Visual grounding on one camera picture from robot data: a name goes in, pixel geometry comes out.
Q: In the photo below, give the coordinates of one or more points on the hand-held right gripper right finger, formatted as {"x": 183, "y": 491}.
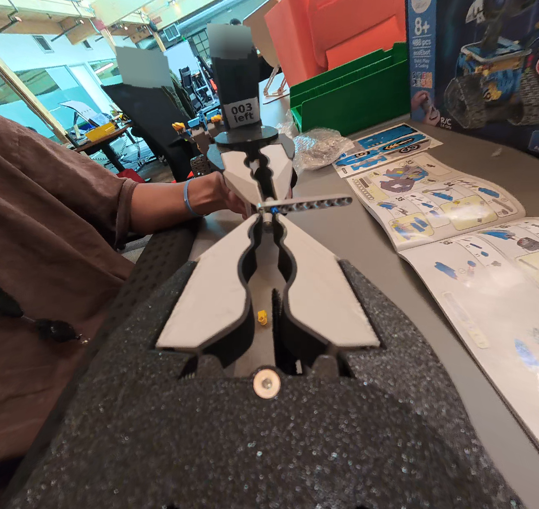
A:
{"x": 328, "y": 306}

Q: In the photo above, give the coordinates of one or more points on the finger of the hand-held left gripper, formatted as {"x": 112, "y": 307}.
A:
{"x": 282, "y": 167}
{"x": 236, "y": 172}

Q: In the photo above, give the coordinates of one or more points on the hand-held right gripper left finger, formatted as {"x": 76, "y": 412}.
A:
{"x": 202, "y": 302}

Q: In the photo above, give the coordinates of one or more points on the long grey building beam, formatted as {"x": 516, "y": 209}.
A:
{"x": 311, "y": 203}

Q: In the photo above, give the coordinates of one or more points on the short grey connector piece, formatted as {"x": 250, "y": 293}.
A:
{"x": 267, "y": 224}

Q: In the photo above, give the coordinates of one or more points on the yellow connector piece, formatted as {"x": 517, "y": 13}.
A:
{"x": 263, "y": 317}

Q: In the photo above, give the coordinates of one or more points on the person's left hand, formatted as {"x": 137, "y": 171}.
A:
{"x": 214, "y": 193}

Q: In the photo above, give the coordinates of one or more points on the clear plastic bag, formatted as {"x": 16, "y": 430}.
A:
{"x": 320, "y": 146}

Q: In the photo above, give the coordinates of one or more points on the partly built toy robot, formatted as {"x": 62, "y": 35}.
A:
{"x": 202, "y": 138}

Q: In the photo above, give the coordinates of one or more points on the blue wristband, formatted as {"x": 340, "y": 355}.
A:
{"x": 188, "y": 197}

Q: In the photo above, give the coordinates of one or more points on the black perforated pad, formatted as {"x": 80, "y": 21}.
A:
{"x": 151, "y": 273}

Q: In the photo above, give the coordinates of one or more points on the beige laptop stand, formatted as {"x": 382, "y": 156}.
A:
{"x": 265, "y": 33}

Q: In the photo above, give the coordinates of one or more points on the black office chair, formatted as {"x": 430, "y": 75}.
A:
{"x": 147, "y": 121}

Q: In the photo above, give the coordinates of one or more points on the green plastic bin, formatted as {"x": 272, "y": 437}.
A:
{"x": 358, "y": 100}

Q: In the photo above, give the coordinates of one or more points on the blue sticker sheet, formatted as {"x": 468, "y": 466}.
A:
{"x": 387, "y": 146}

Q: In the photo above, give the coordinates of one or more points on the orange felt bag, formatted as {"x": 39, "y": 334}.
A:
{"x": 349, "y": 11}

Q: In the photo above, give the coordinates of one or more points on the instruction booklet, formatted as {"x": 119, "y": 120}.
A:
{"x": 463, "y": 264}

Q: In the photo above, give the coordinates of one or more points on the yellow bin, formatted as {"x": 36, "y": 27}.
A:
{"x": 100, "y": 132}

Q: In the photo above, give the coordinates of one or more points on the robot kit box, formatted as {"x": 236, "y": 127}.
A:
{"x": 484, "y": 62}

